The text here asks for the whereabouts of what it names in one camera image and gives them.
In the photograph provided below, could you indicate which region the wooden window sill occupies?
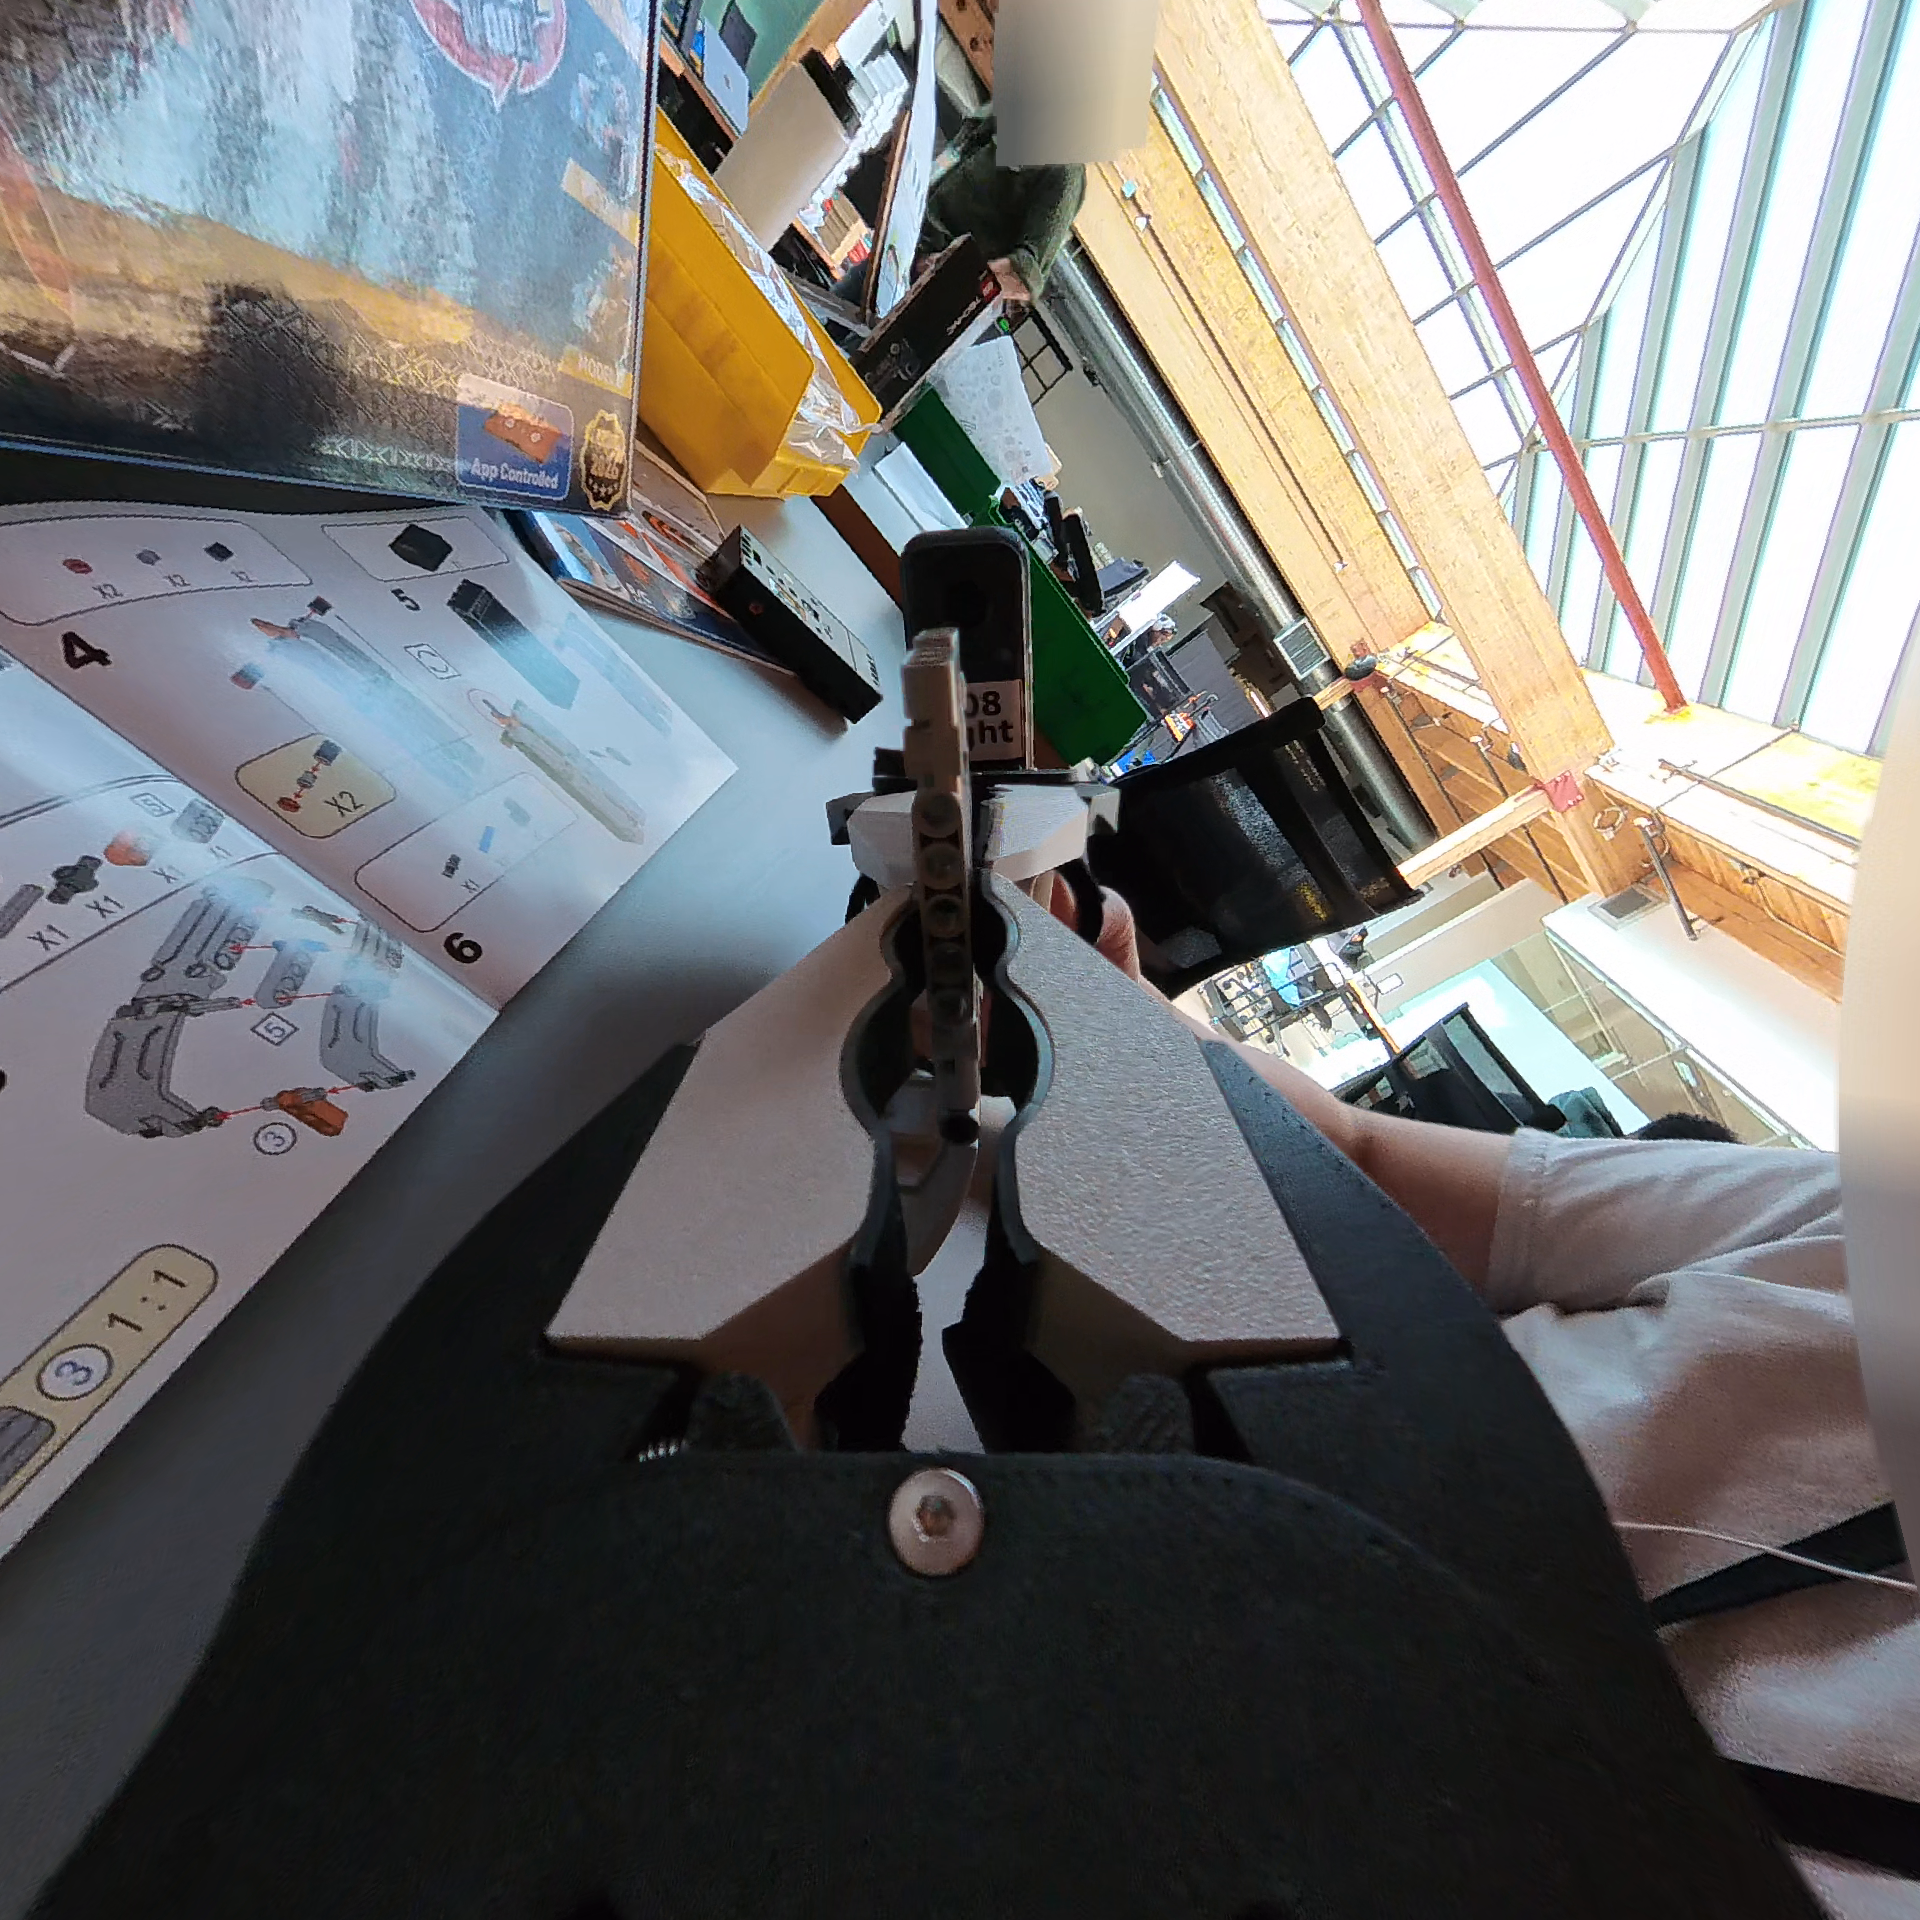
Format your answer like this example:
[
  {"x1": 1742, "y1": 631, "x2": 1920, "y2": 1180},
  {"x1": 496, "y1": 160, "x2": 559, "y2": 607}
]
[{"x1": 1381, "y1": 631, "x2": 1882, "y2": 1004}]

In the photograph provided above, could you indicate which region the white instruction booklet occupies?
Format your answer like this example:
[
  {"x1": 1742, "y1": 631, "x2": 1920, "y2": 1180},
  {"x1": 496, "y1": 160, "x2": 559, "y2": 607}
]
[{"x1": 0, "y1": 502, "x2": 740, "y2": 1553}]

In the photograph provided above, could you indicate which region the yellow plastic bin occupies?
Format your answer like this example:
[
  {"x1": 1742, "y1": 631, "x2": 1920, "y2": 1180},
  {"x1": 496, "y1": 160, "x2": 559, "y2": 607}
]
[{"x1": 637, "y1": 112, "x2": 885, "y2": 500}]

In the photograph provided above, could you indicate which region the white paper roll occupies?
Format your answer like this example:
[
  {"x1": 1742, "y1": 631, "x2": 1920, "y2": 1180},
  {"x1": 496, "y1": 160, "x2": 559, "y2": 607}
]
[{"x1": 711, "y1": 58, "x2": 863, "y2": 249}]

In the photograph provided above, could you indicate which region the small black box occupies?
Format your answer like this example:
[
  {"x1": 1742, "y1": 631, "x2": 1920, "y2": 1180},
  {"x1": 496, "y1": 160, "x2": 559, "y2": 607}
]
[{"x1": 697, "y1": 526, "x2": 887, "y2": 724}]

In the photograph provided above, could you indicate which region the person's right forearm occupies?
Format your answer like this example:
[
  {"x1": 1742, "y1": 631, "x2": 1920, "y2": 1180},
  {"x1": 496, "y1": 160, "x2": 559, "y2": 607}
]
[{"x1": 1170, "y1": 997, "x2": 1862, "y2": 1517}]

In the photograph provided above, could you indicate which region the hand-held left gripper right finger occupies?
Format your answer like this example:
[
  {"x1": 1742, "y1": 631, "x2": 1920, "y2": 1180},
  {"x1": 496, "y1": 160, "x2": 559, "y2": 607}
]
[{"x1": 977, "y1": 878, "x2": 1342, "y2": 1402}]

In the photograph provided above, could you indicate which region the person's right hand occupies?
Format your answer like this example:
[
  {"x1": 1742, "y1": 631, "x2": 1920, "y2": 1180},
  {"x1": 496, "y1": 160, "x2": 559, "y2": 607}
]
[{"x1": 1042, "y1": 871, "x2": 1185, "y2": 1021}]

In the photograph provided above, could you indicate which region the grey toy beam arm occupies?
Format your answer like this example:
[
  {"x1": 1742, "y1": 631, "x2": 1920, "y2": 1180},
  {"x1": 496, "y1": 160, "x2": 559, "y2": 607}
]
[{"x1": 881, "y1": 631, "x2": 998, "y2": 1277}]

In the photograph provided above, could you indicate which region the white printed paper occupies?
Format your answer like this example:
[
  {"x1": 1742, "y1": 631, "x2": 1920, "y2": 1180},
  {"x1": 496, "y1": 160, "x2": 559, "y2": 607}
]
[{"x1": 932, "y1": 334, "x2": 1057, "y2": 489}]

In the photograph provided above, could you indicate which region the green plastic bin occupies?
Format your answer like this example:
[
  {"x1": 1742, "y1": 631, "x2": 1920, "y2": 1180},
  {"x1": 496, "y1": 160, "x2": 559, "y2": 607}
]
[{"x1": 892, "y1": 386, "x2": 1150, "y2": 768}]

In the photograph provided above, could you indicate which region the black carton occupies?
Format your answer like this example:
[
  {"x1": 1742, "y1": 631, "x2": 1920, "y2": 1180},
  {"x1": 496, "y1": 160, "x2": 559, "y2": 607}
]
[{"x1": 854, "y1": 238, "x2": 1037, "y2": 413}]

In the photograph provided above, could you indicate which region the large blue toy box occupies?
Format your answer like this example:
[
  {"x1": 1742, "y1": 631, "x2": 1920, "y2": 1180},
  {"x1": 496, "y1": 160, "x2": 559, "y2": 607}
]
[{"x1": 0, "y1": 0, "x2": 663, "y2": 519}]

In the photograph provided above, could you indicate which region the large wooden ceiling beam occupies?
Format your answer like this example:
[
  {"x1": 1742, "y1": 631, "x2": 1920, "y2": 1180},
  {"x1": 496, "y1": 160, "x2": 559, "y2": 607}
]
[{"x1": 1071, "y1": 0, "x2": 1613, "y2": 781}]

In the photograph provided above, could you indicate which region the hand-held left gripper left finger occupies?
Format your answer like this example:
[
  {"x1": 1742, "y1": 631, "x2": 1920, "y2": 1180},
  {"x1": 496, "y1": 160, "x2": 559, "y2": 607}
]
[{"x1": 546, "y1": 885, "x2": 914, "y2": 1432}]

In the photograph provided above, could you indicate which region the glass skylight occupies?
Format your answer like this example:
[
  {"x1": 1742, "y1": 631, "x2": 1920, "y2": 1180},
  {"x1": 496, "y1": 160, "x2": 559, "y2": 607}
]
[{"x1": 1258, "y1": 0, "x2": 1920, "y2": 758}]

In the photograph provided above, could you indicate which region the person's white shirt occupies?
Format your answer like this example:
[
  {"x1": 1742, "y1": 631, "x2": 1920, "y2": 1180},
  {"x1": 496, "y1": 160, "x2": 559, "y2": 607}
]
[{"x1": 1591, "y1": 1440, "x2": 1920, "y2": 1920}]

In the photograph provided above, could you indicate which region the grey desk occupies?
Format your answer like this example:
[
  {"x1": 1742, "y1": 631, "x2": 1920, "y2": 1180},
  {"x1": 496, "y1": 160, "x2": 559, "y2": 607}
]
[{"x1": 0, "y1": 440, "x2": 940, "y2": 1920}]

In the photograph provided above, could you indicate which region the clear plastic bag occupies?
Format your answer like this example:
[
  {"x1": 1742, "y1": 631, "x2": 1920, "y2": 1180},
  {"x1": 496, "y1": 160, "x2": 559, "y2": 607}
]
[{"x1": 660, "y1": 150, "x2": 885, "y2": 465}]

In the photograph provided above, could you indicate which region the black monitor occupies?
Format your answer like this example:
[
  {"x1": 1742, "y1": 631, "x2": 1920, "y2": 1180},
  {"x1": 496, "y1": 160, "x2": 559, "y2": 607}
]
[{"x1": 1357, "y1": 1006, "x2": 1561, "y2": 1134}]

